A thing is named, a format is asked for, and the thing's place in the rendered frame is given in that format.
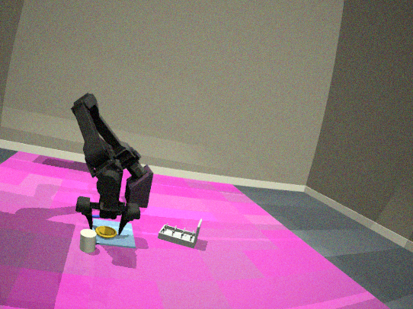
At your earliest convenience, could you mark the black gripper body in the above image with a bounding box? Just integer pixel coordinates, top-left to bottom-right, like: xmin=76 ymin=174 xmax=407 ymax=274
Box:
xmin=76 ymin=188 xmax=141 ymax=220

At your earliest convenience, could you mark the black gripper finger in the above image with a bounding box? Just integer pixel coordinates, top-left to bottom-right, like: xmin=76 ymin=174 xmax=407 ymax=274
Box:
xmin=118 ymin=215 xmax=134 ymax=235
xmin=82 ymin=209 xmax=93 ymax=230

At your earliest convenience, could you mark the yellow round plate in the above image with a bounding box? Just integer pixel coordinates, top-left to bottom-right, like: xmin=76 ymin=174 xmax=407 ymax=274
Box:
xmin=95 ymin=225 xmax=117 ymax=239

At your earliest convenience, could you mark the light blue square mat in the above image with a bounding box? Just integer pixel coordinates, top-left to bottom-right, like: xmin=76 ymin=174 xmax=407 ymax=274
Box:
xmin=92 ymin=219 xmax=136 ymax=248

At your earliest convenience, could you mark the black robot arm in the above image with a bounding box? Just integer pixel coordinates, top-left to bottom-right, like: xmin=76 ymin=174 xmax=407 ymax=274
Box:
xmin=71 ymin=93 xmax=148 ymax=220

